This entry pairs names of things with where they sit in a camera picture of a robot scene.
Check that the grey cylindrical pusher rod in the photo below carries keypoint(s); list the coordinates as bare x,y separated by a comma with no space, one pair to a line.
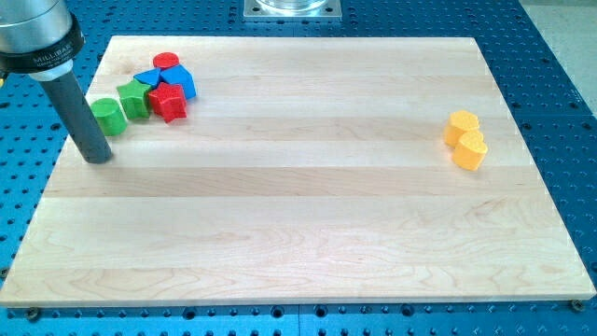
74,111

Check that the green cylinder block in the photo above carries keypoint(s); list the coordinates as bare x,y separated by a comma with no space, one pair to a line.
109,116

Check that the green star block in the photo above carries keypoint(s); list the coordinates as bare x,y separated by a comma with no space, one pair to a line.
133,98

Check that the red star block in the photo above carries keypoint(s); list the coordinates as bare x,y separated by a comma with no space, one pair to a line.
168,101

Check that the blue triangle block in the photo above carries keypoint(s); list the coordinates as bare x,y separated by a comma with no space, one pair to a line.
150,77

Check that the red cylinder block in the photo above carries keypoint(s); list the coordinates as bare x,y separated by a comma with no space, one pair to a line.
165,60

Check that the blue pentagon block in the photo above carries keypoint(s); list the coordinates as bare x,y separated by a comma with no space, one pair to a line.
180,75

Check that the light wooden board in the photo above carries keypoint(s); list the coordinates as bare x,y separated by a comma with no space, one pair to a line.
307,170

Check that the yellow hexagon block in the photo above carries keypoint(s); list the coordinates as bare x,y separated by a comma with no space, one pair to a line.
458,123

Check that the yellow heart block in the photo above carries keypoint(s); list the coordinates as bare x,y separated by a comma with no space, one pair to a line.
470,151

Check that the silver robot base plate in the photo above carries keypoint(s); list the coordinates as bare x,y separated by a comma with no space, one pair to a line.
291,10

